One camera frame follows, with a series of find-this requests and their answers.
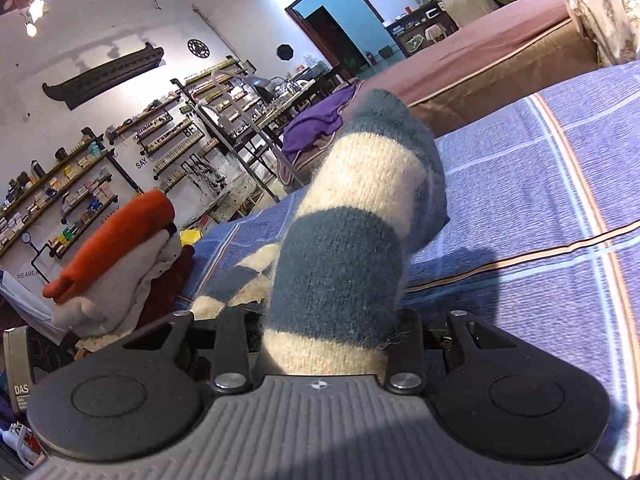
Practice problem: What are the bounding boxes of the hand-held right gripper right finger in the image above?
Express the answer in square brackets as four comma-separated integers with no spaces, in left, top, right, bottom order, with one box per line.
[386,307,517,395]

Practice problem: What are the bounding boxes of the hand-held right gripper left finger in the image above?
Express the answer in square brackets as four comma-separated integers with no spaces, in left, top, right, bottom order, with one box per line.
[124,302,267,395]

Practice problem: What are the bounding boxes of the teal and cream checkered sweater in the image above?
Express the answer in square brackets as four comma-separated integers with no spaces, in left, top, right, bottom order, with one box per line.
[190,89,451,378]

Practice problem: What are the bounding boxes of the metal clothes rack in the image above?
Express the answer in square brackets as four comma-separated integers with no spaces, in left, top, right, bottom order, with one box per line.
[170,72,301,206]

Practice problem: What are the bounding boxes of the dark red garment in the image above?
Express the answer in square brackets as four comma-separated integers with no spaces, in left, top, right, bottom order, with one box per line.
[132,245,196,333]

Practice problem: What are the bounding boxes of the white garment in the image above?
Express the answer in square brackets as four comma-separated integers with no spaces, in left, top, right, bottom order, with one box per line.
[50,227,183,338]

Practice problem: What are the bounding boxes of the orange garment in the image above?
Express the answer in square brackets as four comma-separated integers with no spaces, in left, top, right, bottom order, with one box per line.
[42,190,176,306]

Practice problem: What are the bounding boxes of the blue patterned bedsheet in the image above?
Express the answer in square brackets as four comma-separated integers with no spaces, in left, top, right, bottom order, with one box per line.
[175,60,640,476]

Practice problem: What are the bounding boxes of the purple cloth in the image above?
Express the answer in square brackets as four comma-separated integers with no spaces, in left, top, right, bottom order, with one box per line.
[280,82,363,166]

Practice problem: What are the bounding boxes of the cluttered table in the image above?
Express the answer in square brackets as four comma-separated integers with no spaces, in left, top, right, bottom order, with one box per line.
[250,65,346,126]

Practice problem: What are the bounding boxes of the brown mattress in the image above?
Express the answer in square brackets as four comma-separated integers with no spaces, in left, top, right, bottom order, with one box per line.
[350,0,601,138]

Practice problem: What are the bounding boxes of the dark wooden cabinet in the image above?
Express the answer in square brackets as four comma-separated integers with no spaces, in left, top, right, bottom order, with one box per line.
[385,0,461,57]

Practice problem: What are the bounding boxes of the cream floral blanket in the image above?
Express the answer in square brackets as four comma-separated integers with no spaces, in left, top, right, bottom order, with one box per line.
[532,0,640,68]

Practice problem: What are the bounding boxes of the wall shelves with small boxes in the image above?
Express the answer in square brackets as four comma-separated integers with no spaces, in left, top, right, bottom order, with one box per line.
[0,57,251,271]

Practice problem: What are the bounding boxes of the black carved wall ornament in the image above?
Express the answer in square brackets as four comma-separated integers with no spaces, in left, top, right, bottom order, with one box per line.
[42,45,166,111]

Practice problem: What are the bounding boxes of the wooden door frame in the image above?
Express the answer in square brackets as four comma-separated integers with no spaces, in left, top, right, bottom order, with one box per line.
[284,0,401,82]

